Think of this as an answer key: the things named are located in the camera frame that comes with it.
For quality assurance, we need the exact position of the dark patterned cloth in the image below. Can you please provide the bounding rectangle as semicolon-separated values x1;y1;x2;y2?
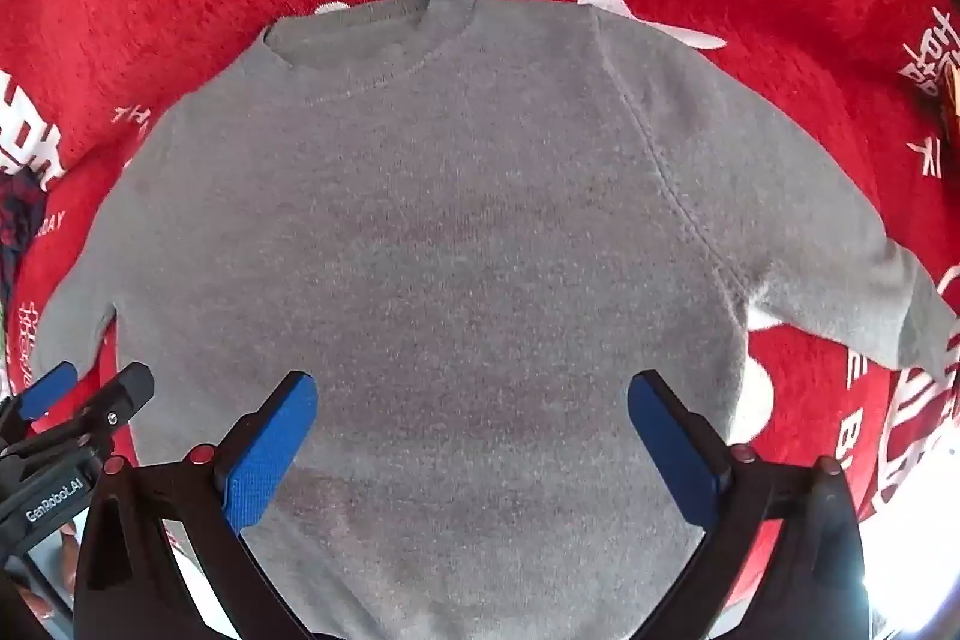
0;166;47;319

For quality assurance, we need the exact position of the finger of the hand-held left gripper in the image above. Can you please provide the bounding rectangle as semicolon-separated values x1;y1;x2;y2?
0;362;80;442
34;363;156;461

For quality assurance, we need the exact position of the grey knit sweater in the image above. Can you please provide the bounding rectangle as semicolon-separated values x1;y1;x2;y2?
30;0;957;640

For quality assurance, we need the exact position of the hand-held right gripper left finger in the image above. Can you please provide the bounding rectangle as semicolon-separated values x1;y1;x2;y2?
73;371;331;640

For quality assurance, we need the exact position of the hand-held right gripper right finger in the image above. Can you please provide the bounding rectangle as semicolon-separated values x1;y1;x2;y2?
627;371;872;640

